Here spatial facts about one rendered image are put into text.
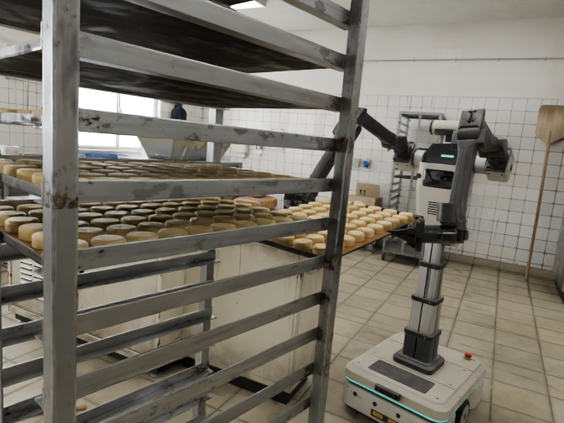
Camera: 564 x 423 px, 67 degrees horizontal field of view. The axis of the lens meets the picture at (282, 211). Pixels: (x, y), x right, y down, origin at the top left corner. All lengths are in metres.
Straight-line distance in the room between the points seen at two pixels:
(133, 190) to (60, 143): 0.13
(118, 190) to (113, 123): 0.09
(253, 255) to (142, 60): 1.62
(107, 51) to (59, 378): 0.41
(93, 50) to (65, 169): 0.15
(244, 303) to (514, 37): 4.81
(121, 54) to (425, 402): 1.89
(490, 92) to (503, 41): 0.60
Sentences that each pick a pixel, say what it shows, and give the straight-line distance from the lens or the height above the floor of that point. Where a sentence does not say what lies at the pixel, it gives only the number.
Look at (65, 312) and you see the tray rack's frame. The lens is 0.60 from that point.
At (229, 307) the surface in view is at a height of 0.44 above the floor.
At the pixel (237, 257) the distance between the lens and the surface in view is 2.20.
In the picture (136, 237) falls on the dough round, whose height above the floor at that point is 1.15.
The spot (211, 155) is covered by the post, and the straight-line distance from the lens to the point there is 1.26.
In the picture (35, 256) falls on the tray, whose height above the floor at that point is 1.14.
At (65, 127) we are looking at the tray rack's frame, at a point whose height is 1.31.
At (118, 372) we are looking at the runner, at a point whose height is 0.96.
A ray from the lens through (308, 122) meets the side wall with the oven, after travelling 6.49.
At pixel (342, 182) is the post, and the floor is 1.24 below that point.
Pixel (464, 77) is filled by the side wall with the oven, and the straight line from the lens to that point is 6.02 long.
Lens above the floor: 1.31
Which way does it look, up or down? 9 degrees down
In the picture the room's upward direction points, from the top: 5 degrees clockwise
